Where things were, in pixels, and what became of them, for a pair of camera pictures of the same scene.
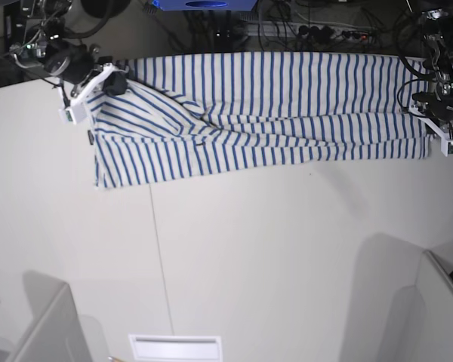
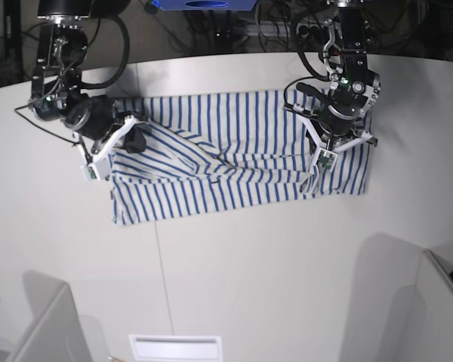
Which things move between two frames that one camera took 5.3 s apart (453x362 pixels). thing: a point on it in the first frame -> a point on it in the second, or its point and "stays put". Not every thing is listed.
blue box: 205,4 stays put
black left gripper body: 73,61 -> 91,118
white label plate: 146,347 stays put
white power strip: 254,29 stays put
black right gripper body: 445,108 -> 343,108
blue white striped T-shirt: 201,115 -> 221,154
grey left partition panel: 55,334 stays put
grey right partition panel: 445,335 stays put
